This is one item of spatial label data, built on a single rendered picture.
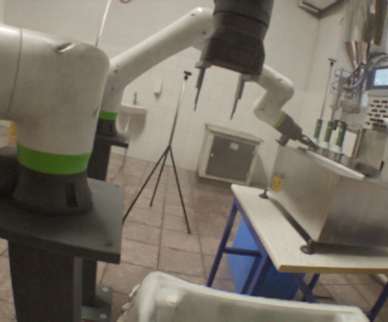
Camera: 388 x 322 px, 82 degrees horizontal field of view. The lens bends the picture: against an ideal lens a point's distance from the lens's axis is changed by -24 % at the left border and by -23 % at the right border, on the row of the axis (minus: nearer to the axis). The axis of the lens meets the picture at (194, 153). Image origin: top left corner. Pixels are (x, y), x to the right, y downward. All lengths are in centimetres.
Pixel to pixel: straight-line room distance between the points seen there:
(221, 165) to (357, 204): 328
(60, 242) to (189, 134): 435
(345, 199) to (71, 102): 79
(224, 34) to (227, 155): 374
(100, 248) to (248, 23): 33
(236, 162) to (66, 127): 379
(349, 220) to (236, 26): 76
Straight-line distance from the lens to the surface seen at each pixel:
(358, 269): 99
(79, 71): 37
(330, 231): 92
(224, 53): 33
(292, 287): 196
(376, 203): 100
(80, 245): 35
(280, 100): 118
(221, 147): 401
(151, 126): 463
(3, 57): 35
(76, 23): 516
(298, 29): 526
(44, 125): 38
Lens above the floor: 111
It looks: 10 degrees down
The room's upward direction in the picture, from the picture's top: 14 degrees clockwise
